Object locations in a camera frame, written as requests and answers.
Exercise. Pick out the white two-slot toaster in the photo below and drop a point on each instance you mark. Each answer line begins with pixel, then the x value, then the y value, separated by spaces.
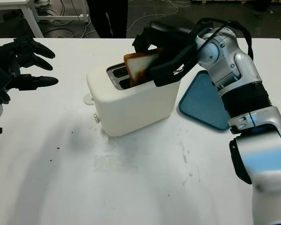
pixel 131 112

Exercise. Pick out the blue plastic tray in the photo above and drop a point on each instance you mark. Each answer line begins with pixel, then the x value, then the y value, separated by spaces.
pixel 196 105

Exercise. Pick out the standing person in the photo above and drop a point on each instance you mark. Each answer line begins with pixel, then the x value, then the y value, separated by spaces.
pixel 107 18

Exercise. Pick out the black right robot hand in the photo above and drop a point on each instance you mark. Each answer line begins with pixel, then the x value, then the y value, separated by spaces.
pixel 168 29

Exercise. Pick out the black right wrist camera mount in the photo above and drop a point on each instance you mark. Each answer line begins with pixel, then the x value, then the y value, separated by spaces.
pixel 168 72

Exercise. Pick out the white background table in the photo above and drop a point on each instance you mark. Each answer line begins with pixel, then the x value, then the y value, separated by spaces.
pixel 31 20

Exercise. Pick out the toast slice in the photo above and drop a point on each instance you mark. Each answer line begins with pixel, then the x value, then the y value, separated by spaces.
pixel 140 66

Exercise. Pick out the black floor object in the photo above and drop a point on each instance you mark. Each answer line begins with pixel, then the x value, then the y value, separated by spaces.
pixel 261 4

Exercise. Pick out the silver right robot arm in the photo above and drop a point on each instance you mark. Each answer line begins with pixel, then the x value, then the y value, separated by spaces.
pixel 236 65

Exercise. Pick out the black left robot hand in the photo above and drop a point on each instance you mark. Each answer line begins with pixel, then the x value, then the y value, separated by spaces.
pixel 2 55

